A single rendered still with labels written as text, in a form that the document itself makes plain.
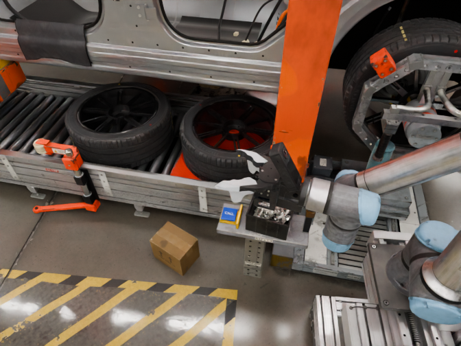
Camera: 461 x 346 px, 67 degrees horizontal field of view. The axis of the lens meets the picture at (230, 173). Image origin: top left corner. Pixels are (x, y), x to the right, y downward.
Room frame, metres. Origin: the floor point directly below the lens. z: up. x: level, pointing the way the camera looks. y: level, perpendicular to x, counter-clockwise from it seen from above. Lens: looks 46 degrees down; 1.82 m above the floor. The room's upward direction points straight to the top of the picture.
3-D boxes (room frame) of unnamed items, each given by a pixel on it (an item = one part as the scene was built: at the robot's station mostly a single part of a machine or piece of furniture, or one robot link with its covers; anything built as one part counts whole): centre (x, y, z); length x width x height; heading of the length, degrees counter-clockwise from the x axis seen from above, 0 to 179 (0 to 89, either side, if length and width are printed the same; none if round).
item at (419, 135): (1.25, -0.85, 0.85); 0.21 x 0.14 x 0.14; 168
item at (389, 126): (1.15, -0.66, 0.93); 0.09 x 0.05 x 0.05; 168
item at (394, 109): (1.22, -0.75, 1.03); 0.19 x 0.18 x 0.11; 168
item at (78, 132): (1.85, 0.72, 0.39); 0.66 x 0.66 x 0.24
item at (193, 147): (1.69, -0.02, 0.39); 0.66 x 0.66 x 0.24
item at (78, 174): (1.40, 0.88, 0.30); 0.09 x 0.05 x 0.50; 78
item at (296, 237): (0.99, -0.16, 0.44); 0.43 x 0.17 x 0.03; 78
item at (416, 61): (1.32, -0.87, 0.85); 0.54 x 0.07 x 0.54; 78
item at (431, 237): (0.52, -0.56, 0.98); 0.13 x 0.12 x 0.14; 160
